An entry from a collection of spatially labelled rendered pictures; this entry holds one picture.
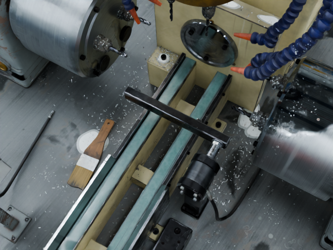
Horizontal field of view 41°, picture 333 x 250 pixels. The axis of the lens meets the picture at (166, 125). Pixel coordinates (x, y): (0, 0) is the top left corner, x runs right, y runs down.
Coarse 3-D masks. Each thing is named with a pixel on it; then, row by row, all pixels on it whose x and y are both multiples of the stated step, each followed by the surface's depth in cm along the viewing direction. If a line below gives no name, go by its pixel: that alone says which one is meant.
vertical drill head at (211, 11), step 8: (168, 0) 80; (176, 0) 73; (184, 0) 72; (192, 0) 72; (200, 0) 72; (208, 0) 71; (216, 0) 72; (224, 0) 72; (232, 0) 73; (208, 8) 76; (208, 16) 78; (208, 24) 81
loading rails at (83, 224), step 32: (192, 64) 114; (160, 96) 110; (224, 96) 115; (160, 128) 113; (224, 128) 118; (128, 160) 103; (96, 192) 100; (160, 192) 98; (64, 224) 96; (96, 224) 101; (128, 224) 97
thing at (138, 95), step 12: (132, 96) 98; (144, 96) 98; (156, 108) 96; (168, 108) 96; (168, 120) 98; (180, 120) 95; (192, 120) 95; (192, 132) 97; (204, 132) 94; (216, 132) 93
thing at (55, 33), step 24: (24, 0) 96; (48, 0) 94; (72, 0) 93; (96, 0) 93; (120, 0) 101; (24, 24) 98; (48, 24) 95; (72, 24) 93; (96, 24) 96; (120, 24) 107; (48, 48) 99; (72, 48) 95; (96, 48) 99; (120, 48) 113; (96, 72) 108
